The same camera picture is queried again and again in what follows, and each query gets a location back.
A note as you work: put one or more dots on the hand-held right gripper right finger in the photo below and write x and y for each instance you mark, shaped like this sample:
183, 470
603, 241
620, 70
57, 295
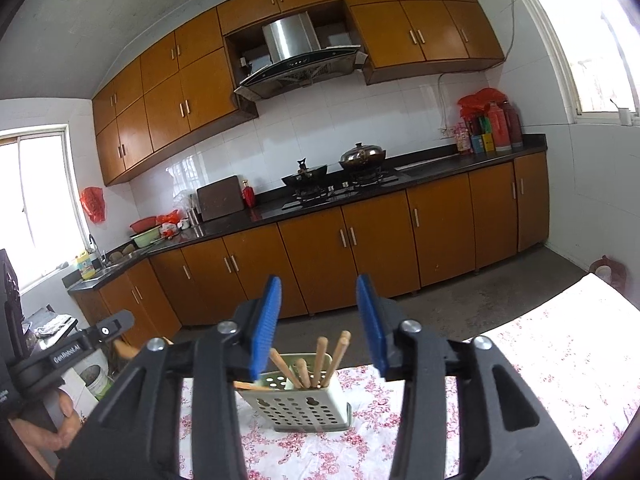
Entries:
372, 325

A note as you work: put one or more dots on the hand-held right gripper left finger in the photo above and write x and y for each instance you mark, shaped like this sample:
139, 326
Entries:
267, 325

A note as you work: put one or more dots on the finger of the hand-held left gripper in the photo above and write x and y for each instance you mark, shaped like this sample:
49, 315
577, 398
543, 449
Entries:
95, 337

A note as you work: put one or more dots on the wooden chopstick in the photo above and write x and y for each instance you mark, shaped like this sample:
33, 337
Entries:
340, 355
302, 372
321, 360
281, 367

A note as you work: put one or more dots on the long wooden spatula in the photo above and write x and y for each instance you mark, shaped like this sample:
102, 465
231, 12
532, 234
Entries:
246, 386

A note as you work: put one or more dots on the green perforated utensil holder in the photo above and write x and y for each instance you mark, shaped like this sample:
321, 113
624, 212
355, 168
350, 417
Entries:
305, 405

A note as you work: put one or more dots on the person's left hand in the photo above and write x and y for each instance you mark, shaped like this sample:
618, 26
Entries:
37, 440

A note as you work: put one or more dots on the white and green paint bucket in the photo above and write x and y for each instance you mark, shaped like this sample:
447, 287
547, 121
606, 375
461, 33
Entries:
94, 381

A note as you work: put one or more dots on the yellow detergent bottle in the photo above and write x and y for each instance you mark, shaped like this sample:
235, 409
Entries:
86, 266

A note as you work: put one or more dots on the steel sink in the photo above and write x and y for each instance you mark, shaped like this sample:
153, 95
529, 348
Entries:
117, 262

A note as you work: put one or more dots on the wooden base kitchen cabinets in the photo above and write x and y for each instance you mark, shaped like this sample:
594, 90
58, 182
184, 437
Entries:
380, 240

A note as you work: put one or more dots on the metal faucet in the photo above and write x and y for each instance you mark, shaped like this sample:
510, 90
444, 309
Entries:
95, 247

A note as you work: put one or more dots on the green basin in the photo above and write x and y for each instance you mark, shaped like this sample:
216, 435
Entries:
146, 237

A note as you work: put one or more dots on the red basin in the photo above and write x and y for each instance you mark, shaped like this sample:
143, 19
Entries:
144, 223

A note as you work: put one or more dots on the red bottle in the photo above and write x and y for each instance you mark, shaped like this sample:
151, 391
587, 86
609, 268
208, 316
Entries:
249, 195

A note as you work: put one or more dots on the hanging red plastic bag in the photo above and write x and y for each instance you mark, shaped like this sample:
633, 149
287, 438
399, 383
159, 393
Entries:
94, 205

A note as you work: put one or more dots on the dark brown cutting board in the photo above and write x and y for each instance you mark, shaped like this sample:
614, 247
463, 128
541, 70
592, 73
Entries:
220, 199

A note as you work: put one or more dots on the black gas stove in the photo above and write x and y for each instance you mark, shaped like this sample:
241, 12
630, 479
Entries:
340, 191

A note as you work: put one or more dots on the sink-side window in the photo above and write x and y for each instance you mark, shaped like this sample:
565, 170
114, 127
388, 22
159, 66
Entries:
35, 210

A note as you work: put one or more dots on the orange plastic bag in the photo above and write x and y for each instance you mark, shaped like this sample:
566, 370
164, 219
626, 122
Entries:
169, 217

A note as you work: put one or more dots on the black wok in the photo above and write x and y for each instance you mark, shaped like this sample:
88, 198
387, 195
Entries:
305, 177

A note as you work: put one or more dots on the red floral tablecloth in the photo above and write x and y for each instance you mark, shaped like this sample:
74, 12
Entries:
525, 360

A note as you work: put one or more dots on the dark pot with lid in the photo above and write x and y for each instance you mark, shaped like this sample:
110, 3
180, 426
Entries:
362, 156

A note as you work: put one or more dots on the black kitchen countertop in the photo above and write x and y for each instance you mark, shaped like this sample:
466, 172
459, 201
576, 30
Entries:
440, 162

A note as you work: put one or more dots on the brown clay jar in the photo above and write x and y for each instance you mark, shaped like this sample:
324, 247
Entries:
607, 272

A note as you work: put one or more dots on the dark red thermos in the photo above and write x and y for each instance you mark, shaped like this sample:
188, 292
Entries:
514, 122

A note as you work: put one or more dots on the red bag on counter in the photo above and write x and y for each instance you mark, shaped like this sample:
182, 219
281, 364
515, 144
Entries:
477, 100

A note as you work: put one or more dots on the steel range hood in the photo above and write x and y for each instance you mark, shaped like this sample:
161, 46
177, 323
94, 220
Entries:
295, 55

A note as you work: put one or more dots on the white-framed window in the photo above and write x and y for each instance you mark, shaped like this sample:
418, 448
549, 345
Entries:
595, 35

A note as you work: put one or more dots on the wooden wall kitchen cabinets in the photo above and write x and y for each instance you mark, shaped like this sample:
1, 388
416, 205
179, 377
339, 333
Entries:
200, 85

